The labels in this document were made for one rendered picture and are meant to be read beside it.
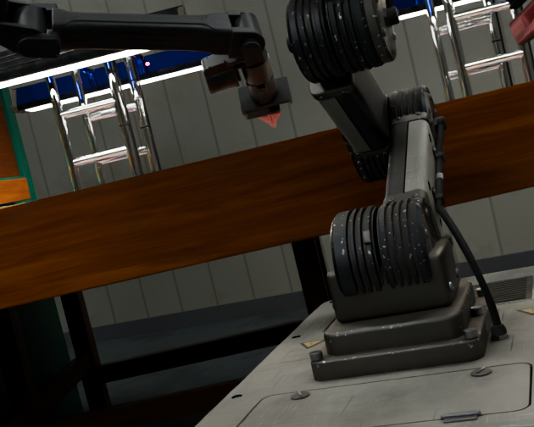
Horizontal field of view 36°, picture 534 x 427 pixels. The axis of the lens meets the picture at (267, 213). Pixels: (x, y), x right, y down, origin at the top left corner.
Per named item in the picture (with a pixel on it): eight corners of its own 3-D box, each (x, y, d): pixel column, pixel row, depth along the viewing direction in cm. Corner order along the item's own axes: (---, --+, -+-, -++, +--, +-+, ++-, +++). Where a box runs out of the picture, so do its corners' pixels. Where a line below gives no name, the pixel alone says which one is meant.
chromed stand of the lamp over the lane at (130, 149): (141, 218, 182) (91, 22, 179) (56, 238, 183) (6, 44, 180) (157, 211, 201) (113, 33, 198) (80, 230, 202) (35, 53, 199)
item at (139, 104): (172, 205, 222) (132, 44, 219) (102, 221, 223) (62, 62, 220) (183, 200, 241) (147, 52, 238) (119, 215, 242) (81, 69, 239)
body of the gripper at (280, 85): (239, 94, 164) (230, 69, 158) (288, 81, 163) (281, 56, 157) (243, 118, 161) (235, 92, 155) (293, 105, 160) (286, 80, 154)
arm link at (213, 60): (258, 39, 144) (249, 12, 150) (197, 58, 144) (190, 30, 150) (272, 89, 153) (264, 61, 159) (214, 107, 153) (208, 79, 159)
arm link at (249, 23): (16, 34, 133) (16, -3, 140) (18, 62, 137) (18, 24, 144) (269, 39, 144) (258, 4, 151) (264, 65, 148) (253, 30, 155)
